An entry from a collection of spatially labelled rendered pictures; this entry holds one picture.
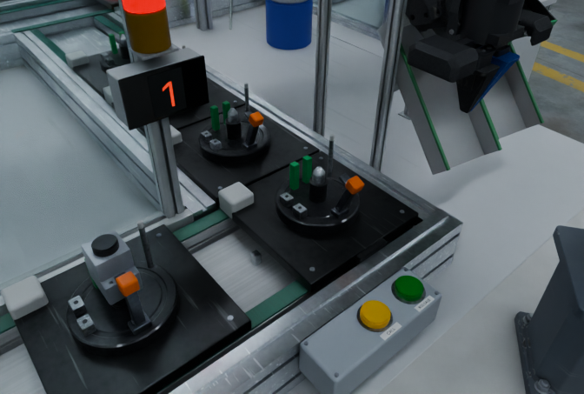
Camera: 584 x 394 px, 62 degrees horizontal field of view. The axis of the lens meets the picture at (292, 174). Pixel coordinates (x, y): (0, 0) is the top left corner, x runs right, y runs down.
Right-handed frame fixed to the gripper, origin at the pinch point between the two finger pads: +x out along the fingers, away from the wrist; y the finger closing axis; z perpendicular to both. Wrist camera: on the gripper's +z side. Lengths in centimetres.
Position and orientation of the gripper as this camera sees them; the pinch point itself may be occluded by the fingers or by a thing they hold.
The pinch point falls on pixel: (472, 84)
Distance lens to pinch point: 60.2
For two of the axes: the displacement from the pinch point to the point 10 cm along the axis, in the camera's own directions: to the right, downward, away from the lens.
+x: -0.1, 8.0, 6.0
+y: -7.7, 3.7, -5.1
